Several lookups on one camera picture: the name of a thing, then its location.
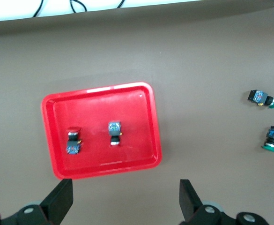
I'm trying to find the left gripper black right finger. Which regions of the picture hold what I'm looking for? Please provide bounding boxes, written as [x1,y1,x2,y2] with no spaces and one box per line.
[179,179,237,225]

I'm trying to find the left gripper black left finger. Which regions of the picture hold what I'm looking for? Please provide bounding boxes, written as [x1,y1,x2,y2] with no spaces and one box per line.
[0,178,74,225]

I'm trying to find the red plastic tray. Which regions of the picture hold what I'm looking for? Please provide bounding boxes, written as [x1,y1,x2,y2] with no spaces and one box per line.
[41,81,163,180]

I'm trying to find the red push button switch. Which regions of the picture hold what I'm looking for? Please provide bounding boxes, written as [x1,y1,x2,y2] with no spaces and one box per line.
[107,120,124,148]
[65,126,84,156]

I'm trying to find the brown table mat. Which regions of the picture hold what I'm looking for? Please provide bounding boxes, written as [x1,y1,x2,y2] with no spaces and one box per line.
[0,0,274,225]

